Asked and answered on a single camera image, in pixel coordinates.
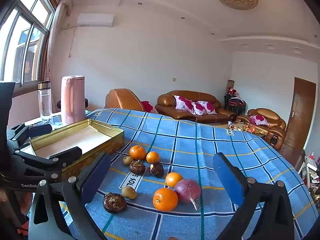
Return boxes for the white air conditioner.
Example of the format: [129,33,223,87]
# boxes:
[77,14,114,27]

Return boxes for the brown leather lounge chair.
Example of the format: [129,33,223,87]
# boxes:
[105,88,145,112]

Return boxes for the brown leather armchair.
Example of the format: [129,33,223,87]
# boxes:
[236,108,287,150]

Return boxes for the small orange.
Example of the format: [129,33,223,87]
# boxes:
[146,151,160,164]

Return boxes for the large orange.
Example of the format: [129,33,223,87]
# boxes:
[153,187,178,212]

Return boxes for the pile of household clutter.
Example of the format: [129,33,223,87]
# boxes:
[299,150,320,198]

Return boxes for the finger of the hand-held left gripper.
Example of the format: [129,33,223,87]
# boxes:
[11,147,83,182]
[7,123,53,150]

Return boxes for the dark brown mangosteen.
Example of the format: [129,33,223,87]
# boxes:
[129,160,146,175]
[149,162,165,178]
[103,192,127,214]

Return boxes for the white conduit pipe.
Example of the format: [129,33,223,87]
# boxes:
[67,26,77,58]

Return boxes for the gold metal tin box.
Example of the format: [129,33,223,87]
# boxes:
[29,119,125,180]

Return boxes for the beige curtain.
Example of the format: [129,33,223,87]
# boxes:
[41,0,73,80]

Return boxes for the red pillow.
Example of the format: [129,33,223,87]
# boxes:
[140,101,158,113]

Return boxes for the mandarin with green stem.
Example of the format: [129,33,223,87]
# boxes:
[129,145,147,161]

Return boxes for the white floral pillow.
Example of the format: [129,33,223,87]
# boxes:
[174,95,194,110]
[250,115,270,126]
[191,101,216,115]

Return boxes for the blue plaid blanket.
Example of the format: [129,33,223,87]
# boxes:
[27,108,318,240]

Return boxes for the medium orange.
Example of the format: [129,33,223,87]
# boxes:
[165,172,184,188]

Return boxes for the brown leather sofa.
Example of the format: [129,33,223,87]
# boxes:
[155,90,237,123]

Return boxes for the stacked black chairs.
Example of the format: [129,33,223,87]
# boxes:
[224,87,247,117]

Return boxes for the brown wooden door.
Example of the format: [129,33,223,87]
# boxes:
[280,77,317,165]

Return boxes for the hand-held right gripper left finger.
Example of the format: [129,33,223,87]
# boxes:
[28,152,112,240]

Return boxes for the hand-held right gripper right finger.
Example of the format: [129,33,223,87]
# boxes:
[212,152,295,240]

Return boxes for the pink electric kettle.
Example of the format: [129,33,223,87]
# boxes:
[61,75,87,124]

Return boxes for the clear glass bottle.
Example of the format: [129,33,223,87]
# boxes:
[38,81,53,124]

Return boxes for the window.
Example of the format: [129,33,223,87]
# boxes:
[0,0,57,98]

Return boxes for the black round stool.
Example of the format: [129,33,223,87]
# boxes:
[57,98,89,110]

